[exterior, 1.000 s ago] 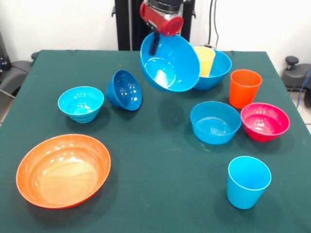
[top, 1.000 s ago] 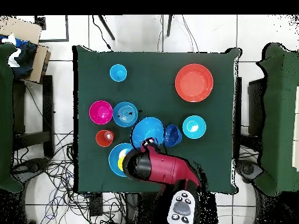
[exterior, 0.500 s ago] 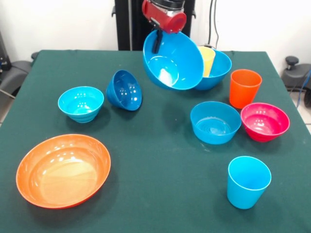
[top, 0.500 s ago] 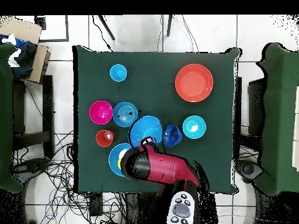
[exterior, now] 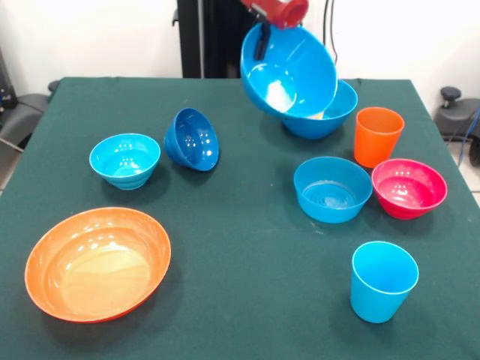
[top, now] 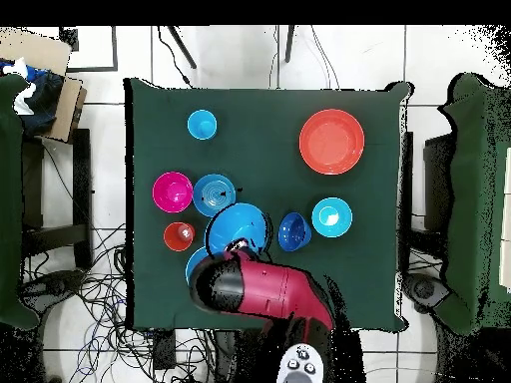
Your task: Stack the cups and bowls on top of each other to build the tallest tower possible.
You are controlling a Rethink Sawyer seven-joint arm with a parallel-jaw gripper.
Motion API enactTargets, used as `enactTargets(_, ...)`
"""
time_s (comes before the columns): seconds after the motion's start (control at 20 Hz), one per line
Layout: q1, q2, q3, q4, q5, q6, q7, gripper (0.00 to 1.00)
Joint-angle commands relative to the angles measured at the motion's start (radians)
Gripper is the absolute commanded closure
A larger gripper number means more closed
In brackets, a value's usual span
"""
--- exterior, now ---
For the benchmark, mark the dark blue plastic bowl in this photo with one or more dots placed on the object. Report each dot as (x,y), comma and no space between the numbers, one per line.
(191,140)

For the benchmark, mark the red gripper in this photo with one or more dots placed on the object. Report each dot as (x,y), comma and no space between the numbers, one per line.
(285,11)

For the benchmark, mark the large blue plastic bowl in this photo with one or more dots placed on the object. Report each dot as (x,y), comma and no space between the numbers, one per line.
(300,56)
(337,120)

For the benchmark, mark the blue flat-bottomed ringed bowl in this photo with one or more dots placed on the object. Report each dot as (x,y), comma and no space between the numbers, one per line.
(333,198)

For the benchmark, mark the dark green tablecloth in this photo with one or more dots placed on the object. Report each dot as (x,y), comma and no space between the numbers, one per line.
(243,225)

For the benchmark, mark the light blue plastic cup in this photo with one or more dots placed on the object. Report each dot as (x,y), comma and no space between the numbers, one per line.
(382,288)

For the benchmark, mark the large orange plastic bowl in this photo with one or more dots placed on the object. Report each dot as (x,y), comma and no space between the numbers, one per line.
(97,270)

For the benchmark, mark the black equipment base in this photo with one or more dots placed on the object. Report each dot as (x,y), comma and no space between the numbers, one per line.
(18,116)
(455,112)

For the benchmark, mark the orange plastic cup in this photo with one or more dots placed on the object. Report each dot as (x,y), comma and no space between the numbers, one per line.
(377,138)

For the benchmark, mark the small cyan plastic bowl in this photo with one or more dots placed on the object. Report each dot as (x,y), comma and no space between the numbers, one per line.
(125,161)

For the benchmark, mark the pink plastic bowl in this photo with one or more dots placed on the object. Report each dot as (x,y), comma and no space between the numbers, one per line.
(409,191)

